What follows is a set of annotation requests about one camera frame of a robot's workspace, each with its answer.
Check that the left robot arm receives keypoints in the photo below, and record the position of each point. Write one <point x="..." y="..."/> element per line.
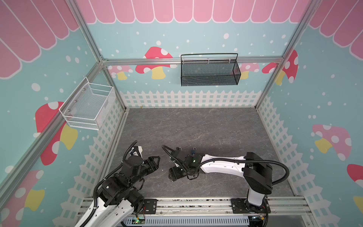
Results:
<point x="116" y="197"/>

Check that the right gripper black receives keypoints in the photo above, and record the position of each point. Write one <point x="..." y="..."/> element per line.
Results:
<point x="176" y="163"/>

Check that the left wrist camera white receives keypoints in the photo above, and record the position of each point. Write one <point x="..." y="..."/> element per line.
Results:
<point x="137" y="151"/>

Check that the left green circuit board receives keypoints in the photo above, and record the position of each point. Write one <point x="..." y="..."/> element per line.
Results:
<point x="138" y="221"/>

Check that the white wire mesh basket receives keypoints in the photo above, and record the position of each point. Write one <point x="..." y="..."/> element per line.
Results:
<point x="88" y="106"/>

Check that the black wire mesh basket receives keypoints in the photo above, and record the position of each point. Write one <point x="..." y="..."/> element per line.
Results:
<point x="209" y="69"/>

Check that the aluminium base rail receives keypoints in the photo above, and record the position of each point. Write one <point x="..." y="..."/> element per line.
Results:
<point x="208" y="206"/>

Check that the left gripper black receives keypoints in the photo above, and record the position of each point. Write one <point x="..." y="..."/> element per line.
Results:
<point x="151" y="164"/>

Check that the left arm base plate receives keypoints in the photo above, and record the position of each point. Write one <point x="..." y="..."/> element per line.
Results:
<point x="148" y="206"/>

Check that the white slotted cable duct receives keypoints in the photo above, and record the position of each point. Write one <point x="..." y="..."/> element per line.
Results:
<point x="196" y="221"/>

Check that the right green circuit board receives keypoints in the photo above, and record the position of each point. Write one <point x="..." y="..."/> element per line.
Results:
<point x="259" y="218"/>

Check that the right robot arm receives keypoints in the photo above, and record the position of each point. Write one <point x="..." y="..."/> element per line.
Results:
<point x="260" y="175"/>

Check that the green circuit board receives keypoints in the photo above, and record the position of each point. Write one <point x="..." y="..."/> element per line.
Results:
<point x="138" y="221"/>
<point x="259" y="218"/>

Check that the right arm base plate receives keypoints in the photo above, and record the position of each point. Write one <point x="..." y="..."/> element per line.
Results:
<point x="241" y="206"/>

